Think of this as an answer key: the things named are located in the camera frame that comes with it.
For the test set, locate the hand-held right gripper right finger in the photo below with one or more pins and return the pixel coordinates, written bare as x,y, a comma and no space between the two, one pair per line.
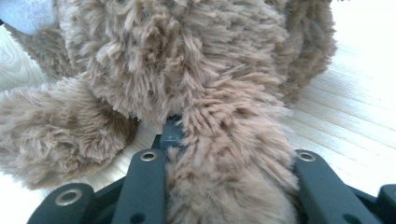
323,193

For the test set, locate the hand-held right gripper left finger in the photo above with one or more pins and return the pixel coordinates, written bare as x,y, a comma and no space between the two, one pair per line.
143,186

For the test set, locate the brown teddy bear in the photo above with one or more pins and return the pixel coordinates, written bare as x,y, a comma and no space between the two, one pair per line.
193,77

